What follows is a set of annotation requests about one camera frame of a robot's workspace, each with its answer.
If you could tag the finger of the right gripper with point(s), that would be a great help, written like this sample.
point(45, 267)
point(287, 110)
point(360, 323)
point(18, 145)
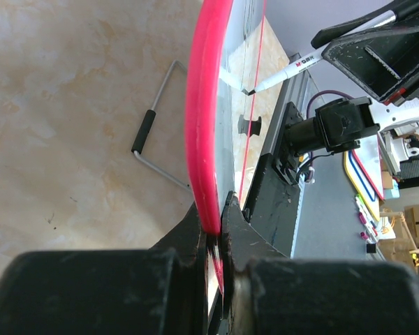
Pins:
point(398, 9)
point(384, 61)

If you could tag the whiteboard with pink frame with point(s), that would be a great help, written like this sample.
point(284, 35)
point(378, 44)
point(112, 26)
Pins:
point(223, 64)

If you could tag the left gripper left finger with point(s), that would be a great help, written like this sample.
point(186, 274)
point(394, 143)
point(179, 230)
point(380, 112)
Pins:
point(159, 290)

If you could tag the cardboard boxes background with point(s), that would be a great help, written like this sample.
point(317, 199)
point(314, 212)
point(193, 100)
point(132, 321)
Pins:
point(398, 233)

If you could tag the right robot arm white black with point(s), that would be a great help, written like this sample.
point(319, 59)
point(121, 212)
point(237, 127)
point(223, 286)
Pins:
point(339, 125)

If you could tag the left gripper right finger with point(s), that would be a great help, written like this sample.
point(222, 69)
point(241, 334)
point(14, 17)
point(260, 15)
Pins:
point(268, 293)

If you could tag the black whiteboard clip right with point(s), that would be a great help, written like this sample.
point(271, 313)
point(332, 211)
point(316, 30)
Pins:
point(249, 127)

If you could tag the spare whiteboard blue yellow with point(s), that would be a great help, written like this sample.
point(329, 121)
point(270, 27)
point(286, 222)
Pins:
point(363, 168)

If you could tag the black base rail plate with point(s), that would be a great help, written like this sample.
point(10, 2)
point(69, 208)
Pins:
point(273, 200)

